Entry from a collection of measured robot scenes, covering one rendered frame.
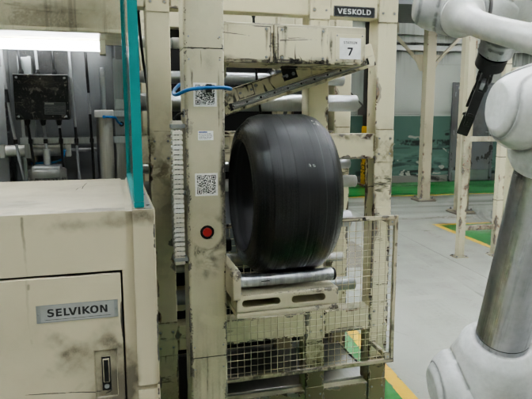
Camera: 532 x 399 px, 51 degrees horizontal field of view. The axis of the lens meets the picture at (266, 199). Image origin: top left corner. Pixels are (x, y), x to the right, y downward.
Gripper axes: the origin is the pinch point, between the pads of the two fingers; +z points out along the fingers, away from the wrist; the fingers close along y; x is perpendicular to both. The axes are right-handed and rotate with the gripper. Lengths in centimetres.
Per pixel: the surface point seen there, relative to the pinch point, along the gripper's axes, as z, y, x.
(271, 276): 58, 35, -40
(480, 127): 639, -916, 75
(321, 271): 60, 25, -26
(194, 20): -5, 0, -87
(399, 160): 686, -785, -59
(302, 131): 21, 4, -46
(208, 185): 37, 26, -69
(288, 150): 21, 14, -47
